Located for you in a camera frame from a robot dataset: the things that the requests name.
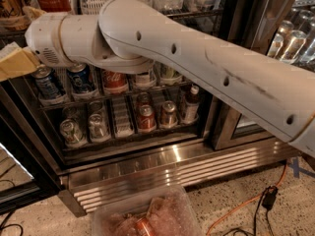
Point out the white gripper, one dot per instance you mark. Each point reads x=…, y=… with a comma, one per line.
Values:
x=42, y=39

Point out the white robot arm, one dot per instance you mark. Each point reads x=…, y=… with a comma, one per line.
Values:
x=126, y=35

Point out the blue silver can far left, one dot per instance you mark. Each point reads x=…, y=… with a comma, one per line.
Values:
x=48, y=82

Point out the blue pepsi can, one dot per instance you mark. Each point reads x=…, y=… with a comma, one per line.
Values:
x=81, y=78

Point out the red cola can front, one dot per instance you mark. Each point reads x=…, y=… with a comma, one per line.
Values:
x=113, y=80

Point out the silver can bottom left front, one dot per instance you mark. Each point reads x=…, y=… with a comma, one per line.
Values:
x=71, y=132

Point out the red can bottom rear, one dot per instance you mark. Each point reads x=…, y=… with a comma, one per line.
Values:
x=143, y=98

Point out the stainless steel fridge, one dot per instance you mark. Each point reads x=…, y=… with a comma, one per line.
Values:
x=129, y=160

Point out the open fridge door left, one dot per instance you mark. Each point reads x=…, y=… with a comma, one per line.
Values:
x=25, y=175

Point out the red can bottom front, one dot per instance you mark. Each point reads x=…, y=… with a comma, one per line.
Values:
x=146, y=117

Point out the green soda can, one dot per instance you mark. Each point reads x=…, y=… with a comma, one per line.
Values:
x=167, y=72

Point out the red can in bin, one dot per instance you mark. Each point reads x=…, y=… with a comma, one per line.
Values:
x=144, y=228

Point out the glass fridge door right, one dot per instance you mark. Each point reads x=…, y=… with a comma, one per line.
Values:
x=251, y=24

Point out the brown tea bottle white cap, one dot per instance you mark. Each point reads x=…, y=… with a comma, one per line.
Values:
x=144, y=78

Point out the small brown bottle bottom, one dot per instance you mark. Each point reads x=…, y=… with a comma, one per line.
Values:
x=190, y=105

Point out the clear plastic bin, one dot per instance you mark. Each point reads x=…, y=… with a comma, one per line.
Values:
x=167, y=209

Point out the black power adapter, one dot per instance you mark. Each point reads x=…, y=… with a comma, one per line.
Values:
x=269, y=197

